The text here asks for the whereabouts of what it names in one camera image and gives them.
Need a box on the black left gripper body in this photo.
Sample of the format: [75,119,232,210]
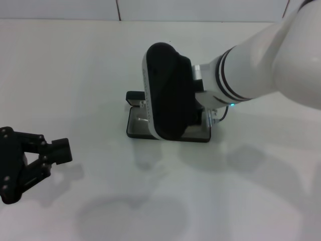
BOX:
[0,127,27,204]

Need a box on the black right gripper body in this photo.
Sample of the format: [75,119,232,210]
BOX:
[187,107,204,131]

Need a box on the black glasses case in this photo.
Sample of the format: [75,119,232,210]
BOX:
[125,90,213,143]

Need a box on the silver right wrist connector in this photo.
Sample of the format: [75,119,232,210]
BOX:
[205,109,218,128]

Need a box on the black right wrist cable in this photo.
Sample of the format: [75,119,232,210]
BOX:
[214,104,230,124]

